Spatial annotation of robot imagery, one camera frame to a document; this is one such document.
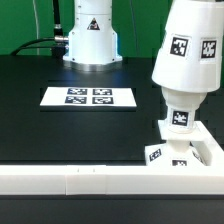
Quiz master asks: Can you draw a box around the white lamp shade cone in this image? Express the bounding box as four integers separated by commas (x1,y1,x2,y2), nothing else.
152,0,224,93

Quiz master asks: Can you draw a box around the black cable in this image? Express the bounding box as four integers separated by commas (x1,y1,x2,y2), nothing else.
10,0,70,57

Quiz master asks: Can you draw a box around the white thin cable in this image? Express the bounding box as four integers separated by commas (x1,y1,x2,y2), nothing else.
32,0,41,56

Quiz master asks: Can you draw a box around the white lamp base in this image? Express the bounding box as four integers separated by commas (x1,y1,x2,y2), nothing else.
143,119,208,167

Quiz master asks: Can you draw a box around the white L-shaped fence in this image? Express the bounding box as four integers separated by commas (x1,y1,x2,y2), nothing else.
0,121,224,195

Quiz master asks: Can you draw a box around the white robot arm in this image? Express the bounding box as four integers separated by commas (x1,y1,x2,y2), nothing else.
63,0,122,72

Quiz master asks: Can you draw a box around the white marker sheet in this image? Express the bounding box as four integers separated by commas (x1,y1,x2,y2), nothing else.
40,87,137,108

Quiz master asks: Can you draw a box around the white lamp bulb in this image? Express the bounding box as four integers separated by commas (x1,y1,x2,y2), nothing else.
162,87,206,134

